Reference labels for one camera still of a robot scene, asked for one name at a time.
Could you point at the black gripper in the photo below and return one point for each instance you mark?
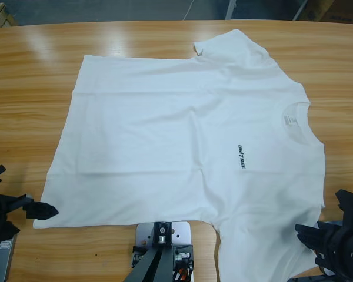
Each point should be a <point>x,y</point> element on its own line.
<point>335,246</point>
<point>0,214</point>

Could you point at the white T-shirt with UNITREE print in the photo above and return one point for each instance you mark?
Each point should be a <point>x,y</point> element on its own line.
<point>164,132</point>

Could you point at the black and silver clamp fitting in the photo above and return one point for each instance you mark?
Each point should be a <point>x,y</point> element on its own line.
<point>136,258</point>

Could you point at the black block with silver connector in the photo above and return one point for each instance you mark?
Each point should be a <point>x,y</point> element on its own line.
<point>185,251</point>

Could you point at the wooden pallet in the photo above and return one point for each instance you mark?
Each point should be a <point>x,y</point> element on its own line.
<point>1,14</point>

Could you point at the cardboard box with blue print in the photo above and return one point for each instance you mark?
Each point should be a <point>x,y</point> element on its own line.
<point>314,10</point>

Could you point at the cardboard box with dark lettering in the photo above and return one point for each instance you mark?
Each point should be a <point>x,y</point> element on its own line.
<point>344,11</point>

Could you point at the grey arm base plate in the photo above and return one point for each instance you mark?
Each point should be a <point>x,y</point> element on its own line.
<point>6,261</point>

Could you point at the black bracket with silver bolt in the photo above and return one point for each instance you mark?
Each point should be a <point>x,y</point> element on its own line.
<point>161,235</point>

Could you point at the dark camera post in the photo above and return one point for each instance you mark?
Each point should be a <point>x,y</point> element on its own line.
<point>153,270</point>

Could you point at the white camera mounting plate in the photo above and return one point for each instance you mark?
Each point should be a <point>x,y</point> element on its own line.
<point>181,232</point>

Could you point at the white metal frame leg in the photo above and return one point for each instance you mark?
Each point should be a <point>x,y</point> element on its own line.
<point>300,10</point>
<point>231,8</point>

